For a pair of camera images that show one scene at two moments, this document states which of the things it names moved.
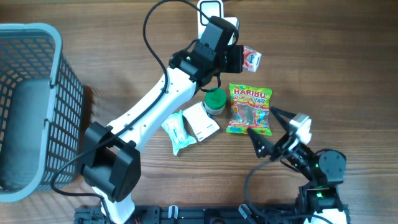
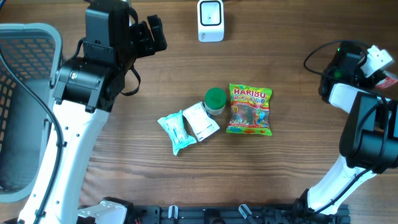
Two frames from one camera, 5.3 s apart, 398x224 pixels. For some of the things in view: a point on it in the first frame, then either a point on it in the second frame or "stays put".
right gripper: (268, 145) → (369, 81)
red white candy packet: (251, 58) → (390, 79)
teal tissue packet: (175, 126) stays put
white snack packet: (202, 125) stays put
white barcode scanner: (210, 8) stays put
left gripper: (238, 69) → (152, 44)
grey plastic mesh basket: (41, 109) stays put
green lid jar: (215, 101) stays put
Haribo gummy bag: (250, 108) stays put
